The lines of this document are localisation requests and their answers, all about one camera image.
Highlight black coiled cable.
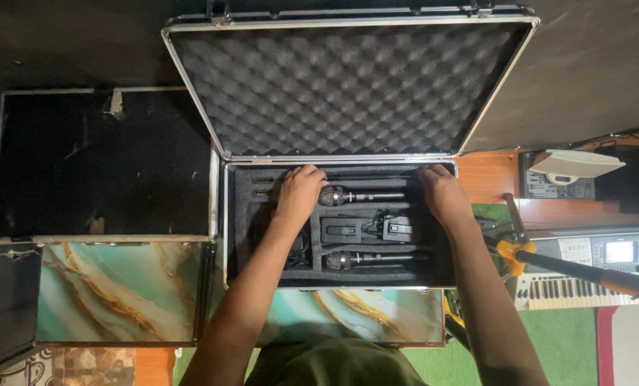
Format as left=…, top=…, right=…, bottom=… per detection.
left=286, top=227, right=313, bottom=270

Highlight black speaker cabinet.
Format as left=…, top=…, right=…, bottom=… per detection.
left=595, top=145, right=639, bottom=216

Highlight teal marble pattern cabinet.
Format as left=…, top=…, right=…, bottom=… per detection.
left=35, top=241, right=447, bottom=348

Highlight black wireless receiver unit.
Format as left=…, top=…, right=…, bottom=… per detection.
left=253, top=170, right=428, bottom=190

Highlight black box with silver trim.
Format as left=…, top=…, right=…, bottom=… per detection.
left=0, top=86, right=221, bottom=246

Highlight white plastic device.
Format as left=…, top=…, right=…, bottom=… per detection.
left=528, top=148, right=626, bottom=186

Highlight black handheld microphone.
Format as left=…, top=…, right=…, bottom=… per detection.
left=318, top=185, right=409, bottom=208
left=323, top=250, right=423, bottom=271

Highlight red and white mat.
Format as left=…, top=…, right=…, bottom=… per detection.
left=596, top=305, right=639, bottom=386

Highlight silver electronic keyboard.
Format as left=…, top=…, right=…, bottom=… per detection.
left=515, top=227, right=639, bottom=312

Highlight black bodypack transmitter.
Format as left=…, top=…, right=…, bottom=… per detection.
left=320, top=217, right=363, bottom=245
left=380, top=214, right=414, bottom=243

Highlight black and orange microphone stand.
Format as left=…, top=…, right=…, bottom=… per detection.
left=476, top=192, right=639, bottom=302

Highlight black wall cable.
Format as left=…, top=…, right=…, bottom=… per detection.
left=565, top=124, right=639, bottom=150

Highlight person's right hand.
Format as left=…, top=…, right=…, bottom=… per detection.
left=416, top=163, right=476, bottom=229

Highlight person's olive green shirt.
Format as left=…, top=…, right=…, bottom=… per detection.
left=243, top=337, right=428, bottom=386

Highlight grey audio mixer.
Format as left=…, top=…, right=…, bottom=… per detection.
left=518, top=150, right=597, bottom=201

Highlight person's left hand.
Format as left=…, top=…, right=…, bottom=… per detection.
left=272, top=164, right=330, bottom=226

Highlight silver aluminium microphone case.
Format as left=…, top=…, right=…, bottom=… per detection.
left=161, top=3, right=541, bottom=291

